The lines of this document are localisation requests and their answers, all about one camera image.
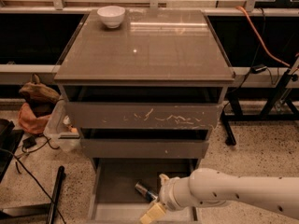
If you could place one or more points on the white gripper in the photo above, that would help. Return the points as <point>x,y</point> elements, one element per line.
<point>167,192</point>

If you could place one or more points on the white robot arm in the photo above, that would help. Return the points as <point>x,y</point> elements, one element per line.
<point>209,188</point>

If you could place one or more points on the grey bottom drawer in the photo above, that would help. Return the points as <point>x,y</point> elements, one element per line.
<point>115,200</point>

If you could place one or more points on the grey drawer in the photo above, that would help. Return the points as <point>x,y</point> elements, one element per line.
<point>143,116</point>
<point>115,200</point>
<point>144,148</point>

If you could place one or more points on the grey middle drawer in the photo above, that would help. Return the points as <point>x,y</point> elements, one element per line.
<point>144,148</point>

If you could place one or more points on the grey drawer cabinet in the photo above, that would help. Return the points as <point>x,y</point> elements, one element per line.
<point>161,56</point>

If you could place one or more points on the grey top drawer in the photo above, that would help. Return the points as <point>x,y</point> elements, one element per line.
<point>143,116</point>

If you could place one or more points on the black metal stand leg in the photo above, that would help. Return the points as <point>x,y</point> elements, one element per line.
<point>50,210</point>

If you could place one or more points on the clear plastic container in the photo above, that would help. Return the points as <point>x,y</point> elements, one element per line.
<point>58,129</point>

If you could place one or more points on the black power adapter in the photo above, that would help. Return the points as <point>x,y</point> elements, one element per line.
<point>29,142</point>

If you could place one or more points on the orange cloth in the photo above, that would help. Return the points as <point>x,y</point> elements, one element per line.
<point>29,122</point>

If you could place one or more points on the brown cloth bag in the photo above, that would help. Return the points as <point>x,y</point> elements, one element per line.
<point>35,92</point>

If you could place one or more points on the black bin left edge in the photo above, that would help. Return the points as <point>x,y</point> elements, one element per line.
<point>9,141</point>

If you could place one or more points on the white ceramic bowl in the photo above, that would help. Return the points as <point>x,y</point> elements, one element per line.
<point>111,17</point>

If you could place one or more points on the black table frame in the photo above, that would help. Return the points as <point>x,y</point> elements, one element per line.
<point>279,96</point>

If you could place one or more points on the black box on rail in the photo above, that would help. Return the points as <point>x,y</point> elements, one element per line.
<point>256,69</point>

